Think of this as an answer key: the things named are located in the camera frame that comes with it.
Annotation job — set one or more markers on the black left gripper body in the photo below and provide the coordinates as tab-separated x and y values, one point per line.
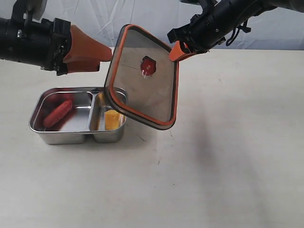
59	45

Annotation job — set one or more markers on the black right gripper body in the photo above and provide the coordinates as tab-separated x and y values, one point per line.
204	31

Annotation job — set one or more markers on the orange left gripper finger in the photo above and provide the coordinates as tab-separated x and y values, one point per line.
83	66
84	48

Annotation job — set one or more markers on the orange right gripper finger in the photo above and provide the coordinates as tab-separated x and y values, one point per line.
179	52
188	55

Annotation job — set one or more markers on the dark transparent box lid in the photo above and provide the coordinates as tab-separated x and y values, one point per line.
142	82

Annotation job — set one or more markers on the red toy sausage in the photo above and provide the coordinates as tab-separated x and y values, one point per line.
57	114

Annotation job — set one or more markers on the yellow toy cheese wedge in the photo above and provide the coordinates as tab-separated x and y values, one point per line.
112	120

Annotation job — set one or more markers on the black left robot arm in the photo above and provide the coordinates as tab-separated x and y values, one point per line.
23	40

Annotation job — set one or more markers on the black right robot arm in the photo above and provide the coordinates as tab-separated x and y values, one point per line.
240	11

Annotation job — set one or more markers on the blue-grey backdrop cloth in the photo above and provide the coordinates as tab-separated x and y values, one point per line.
102	20

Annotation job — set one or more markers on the stainless steel lunch box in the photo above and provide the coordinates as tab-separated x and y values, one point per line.
86	118

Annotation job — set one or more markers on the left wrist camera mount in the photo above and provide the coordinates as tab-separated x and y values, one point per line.
35	9

